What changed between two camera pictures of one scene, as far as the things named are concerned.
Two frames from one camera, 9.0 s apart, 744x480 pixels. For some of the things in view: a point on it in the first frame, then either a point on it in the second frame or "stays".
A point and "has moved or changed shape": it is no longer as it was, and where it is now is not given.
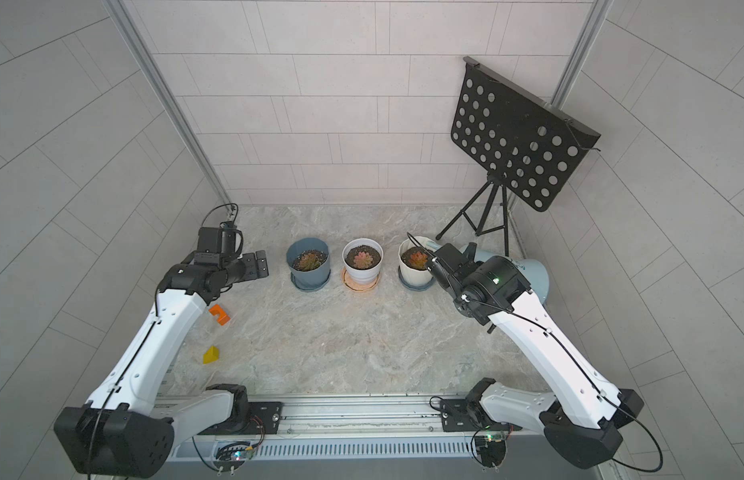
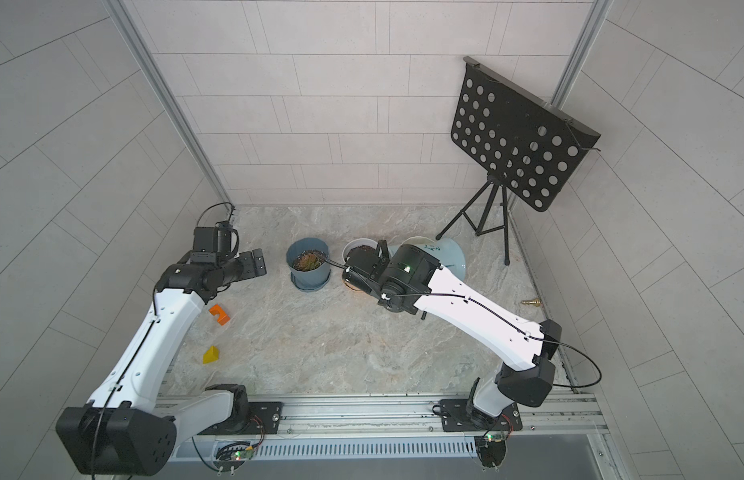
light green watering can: [535, 274] has moved or changed shape
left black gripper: [253, 270] stays
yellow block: [211, 354] stays
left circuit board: [231, 456] stays
